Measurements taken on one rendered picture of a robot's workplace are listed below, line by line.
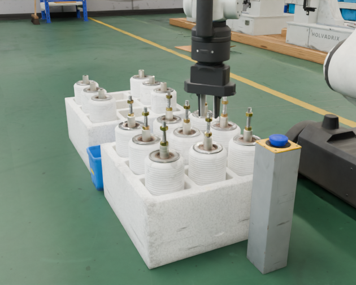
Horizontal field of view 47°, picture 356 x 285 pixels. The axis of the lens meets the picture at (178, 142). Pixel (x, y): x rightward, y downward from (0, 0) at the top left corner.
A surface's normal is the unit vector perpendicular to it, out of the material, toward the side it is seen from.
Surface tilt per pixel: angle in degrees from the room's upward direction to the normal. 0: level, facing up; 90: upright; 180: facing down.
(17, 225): 0
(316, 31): 90
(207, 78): 90
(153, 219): 90
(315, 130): 45
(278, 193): 90
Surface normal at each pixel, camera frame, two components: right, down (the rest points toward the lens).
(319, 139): -0.66, -0.54
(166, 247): 0.43, 0.34
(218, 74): -0.40, 0.35
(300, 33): -0.92, 0.15
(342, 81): -0.87, 0.43
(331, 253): 0.00, -0.92
